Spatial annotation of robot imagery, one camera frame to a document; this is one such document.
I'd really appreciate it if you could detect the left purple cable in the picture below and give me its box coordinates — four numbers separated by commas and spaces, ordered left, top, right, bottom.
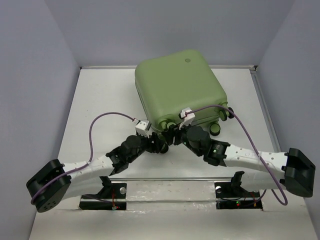
30, 112, 138, 205

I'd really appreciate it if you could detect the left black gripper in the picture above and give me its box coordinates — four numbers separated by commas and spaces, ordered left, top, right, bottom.
126, 131, 165, 163

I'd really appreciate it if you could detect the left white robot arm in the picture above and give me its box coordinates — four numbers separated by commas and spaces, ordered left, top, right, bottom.
26, 133, 169, 213

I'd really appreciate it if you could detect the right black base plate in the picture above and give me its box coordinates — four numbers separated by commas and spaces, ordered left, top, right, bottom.
214, 171, 263, 210

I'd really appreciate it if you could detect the green hard-shell suitcase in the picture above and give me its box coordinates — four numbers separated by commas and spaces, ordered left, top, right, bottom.
134, 49, 231, 136

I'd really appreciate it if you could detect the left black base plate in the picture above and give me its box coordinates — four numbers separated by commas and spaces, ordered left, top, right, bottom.
79, 176, 127, 211

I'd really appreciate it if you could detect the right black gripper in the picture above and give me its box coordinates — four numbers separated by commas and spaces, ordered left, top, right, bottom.
161, 118, 203, 157

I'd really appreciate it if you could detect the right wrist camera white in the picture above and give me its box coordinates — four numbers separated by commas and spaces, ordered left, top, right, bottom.
179, 107, 196, 130

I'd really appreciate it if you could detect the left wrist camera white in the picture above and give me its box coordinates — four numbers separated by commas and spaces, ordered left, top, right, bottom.
134, 119, 151, 138

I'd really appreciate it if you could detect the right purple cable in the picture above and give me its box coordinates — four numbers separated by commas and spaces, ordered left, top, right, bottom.
189, 104, 288, 207

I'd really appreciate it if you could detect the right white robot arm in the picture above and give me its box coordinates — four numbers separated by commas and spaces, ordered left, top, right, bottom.
162, 126, 316, 198

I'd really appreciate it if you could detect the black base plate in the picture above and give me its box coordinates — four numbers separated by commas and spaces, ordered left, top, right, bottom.
214, 171, 263, 210
79, 176, 127, 211

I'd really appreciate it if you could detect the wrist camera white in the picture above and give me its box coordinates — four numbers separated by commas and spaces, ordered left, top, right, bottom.
134, 119, 151, 138
179, 107, 196, 130

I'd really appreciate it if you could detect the purple cable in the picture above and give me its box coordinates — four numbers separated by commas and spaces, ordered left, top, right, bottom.
30, 112, 138, 205
189, 104, 288, 207

